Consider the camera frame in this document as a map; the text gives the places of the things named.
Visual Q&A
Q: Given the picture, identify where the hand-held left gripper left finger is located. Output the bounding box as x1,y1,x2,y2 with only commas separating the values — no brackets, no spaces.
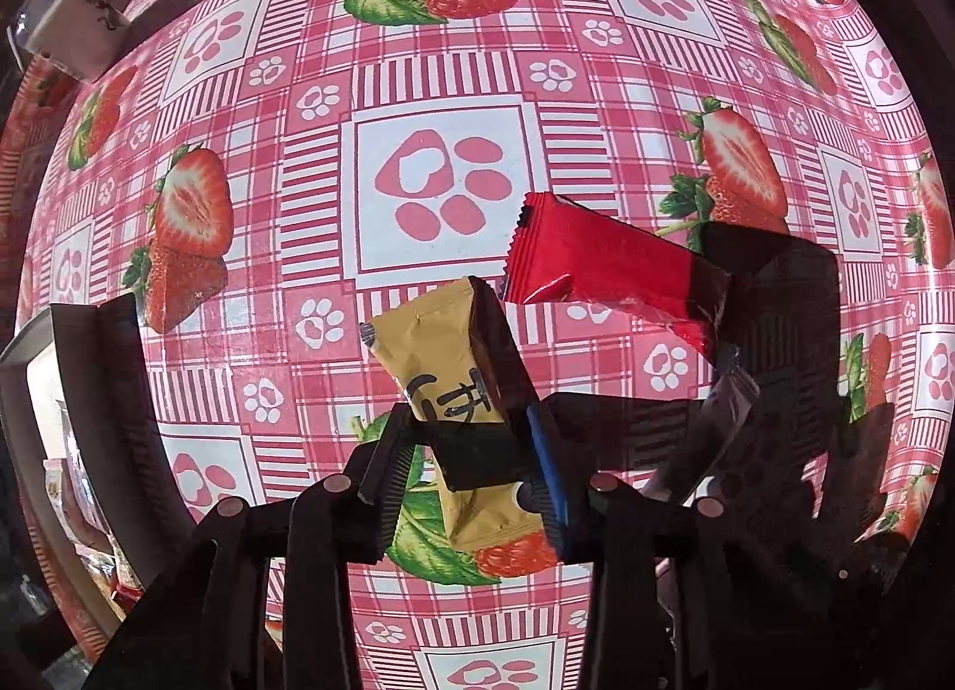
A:
81,405,432,690

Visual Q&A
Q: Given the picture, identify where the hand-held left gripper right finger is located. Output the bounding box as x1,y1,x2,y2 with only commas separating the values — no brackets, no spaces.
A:
524,398,885,690

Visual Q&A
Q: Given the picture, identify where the yellow snack packet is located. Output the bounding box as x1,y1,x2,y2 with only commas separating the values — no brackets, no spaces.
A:
360,276,558,558

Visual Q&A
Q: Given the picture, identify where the red snack packet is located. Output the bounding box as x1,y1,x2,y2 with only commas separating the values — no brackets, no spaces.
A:
501,192,737,360

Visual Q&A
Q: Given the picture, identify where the pile of assorted snack packets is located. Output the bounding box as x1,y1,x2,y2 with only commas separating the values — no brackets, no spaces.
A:
41,399,148,611

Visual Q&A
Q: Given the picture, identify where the strawberry print pink tablecloth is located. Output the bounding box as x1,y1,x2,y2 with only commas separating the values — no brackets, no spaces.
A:
0,0,955,690

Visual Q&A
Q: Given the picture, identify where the white printed box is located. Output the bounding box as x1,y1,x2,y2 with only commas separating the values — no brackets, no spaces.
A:
19,0,133,81

